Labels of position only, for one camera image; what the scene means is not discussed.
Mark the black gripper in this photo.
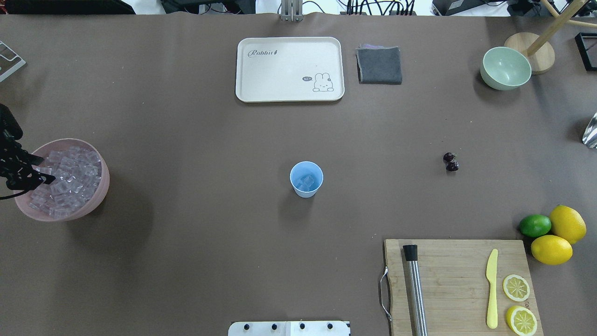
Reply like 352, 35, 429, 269
0, 104, 56, 191

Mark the mint green bowl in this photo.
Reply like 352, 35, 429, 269
480, 47, 532, 90

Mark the lemon half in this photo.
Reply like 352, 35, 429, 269
506, 306, 539, 336
502, 274, 531, 302

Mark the cream rabbit tray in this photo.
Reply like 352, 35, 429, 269
235, 37, 345, 104

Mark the wooden cutting board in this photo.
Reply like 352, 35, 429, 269
384, 239, 533, 336

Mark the light blue cup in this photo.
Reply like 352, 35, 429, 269
289, 161, 324, 198

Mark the green lime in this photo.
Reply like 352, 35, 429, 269
518, 214, 552, 238

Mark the dark red cherry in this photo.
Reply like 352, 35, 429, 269
442, 152, 457, 163
445, 161, 460, 172

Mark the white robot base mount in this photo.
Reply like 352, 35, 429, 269
228, 320, 351, 336

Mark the steel muddler black tip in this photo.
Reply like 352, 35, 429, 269
403, 244, 428, 336

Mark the black frame on table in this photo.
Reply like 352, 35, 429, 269
574, 32, 597, 71

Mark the grey folded cloth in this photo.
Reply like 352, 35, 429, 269
356, 44, 403, 85

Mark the yellow lemon outer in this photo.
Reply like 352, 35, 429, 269
548, 204, 587, 245

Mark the lemon half upper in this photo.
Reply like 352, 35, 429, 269
506, 306, 539, 336

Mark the metal scoop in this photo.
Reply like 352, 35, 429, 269
581, 113, 597, 149

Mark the yellow plastic knife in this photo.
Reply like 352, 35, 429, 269
486, 249, 499, 329

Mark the lemon half lower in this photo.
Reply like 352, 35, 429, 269
502, 274, 531, 302

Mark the yellow lemon near board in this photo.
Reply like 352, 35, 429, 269
531, 235, 573, 266

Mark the pile of clear ice cubes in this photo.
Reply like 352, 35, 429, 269
28, 146, 102, 219

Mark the wooden stand with round base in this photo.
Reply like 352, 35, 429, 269
504, 0, 596, 75

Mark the pink bowl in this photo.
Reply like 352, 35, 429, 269
15, 138, 110, 222

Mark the clear ice cube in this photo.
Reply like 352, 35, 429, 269
296, 174, 319, 193

